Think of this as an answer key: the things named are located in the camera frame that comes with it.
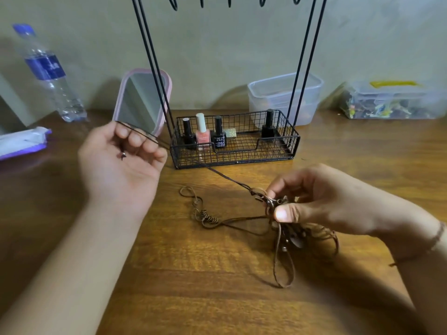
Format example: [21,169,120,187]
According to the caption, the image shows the person's right hand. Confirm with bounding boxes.
[266,163,445,256]

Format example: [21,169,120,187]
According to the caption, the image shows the person's left hand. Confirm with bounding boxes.
[77,121,168,220]

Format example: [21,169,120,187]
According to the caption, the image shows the tangle of cord necklaces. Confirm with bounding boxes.
[250,186,340,289]

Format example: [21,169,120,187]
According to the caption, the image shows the brown oval pendant chain necklace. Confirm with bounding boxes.
[114,121,271,238]

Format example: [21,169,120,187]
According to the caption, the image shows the black wire jewelry stand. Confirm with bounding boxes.
[130,0,329,170]

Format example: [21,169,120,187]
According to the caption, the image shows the person's left forearm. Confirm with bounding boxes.
[0,202,140,335]

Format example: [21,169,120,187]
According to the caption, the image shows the pink framed mirror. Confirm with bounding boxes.
[112,68,173,138]

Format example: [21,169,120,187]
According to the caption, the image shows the clear plastic food container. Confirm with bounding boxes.
[247,72,325,105]
[250,100,320,127]

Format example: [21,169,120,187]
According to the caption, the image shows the white purple wet wipes pack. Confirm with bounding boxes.
[0,126,53,161]

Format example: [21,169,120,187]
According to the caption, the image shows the pink nail polish bottle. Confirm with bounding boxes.
[195,113,211,147]

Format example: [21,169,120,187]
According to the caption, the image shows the black labelled nail polish bottle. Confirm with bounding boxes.
[211,115,228,149]

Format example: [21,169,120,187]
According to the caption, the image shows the white shelf unit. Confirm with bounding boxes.
[0,73,35,136]

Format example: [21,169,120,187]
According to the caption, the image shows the clear water bottle blue cap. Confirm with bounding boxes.
[13,23,88,123]

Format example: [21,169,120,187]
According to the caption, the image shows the thin cord bracelet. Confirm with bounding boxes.
[388,221,447,268]

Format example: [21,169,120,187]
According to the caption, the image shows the clear storage box yellow handle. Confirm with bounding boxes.
[339,80,447,120]

